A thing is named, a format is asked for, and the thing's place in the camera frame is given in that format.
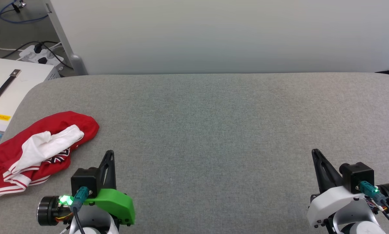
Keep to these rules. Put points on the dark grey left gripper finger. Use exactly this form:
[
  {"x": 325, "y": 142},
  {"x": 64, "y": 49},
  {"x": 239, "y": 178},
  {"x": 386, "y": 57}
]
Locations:
[
  {"x": 107, "y": 155},
  {"x": 113, "y": 177}
]

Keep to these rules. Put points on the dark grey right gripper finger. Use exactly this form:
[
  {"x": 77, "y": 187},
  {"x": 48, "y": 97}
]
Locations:
[
  {"x": 318, "y": 178},
  {"x": 332, "y": 177}
]

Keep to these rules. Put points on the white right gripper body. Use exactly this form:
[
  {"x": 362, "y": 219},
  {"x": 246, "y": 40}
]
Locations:
[{"x": 331, "y": 204}]

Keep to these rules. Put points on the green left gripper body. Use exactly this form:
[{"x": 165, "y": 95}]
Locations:
[{"x": 119, "y": 204}]

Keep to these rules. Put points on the red and white jersey shirt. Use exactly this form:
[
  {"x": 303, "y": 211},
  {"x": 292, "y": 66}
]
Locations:
[{"x": 16, "y": 146}]

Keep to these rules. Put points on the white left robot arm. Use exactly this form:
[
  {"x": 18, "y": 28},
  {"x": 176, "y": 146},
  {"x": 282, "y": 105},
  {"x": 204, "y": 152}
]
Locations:
[{"x": 95, "y": 224}]

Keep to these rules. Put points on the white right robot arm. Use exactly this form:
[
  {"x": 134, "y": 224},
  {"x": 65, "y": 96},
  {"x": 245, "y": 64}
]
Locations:
[{"x": 357, "y": 222}]

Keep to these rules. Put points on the white power strip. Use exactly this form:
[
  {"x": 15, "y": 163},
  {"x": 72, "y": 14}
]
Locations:
[{"x": 30, "y": 55}]

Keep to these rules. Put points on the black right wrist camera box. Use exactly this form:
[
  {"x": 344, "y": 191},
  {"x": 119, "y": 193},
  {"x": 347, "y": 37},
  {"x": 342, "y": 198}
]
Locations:
[{"x": 357, "y": 175}]

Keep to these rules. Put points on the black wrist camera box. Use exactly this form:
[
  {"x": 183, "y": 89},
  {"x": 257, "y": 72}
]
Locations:
[
  {"x": 85, "y": 180},
  {"x": 357, "y": 175}
]

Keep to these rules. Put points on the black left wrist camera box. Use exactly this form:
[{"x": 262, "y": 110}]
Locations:
[{"x": 85, "y": 180}]

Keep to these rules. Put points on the white partition with grey post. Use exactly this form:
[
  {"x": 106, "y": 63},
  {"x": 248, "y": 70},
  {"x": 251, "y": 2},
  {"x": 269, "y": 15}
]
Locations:
[{"x": 214, "y": 35}]

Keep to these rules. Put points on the small black bracket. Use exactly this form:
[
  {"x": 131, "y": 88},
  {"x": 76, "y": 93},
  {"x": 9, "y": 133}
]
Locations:
[{"x": 17, "y": 6}]

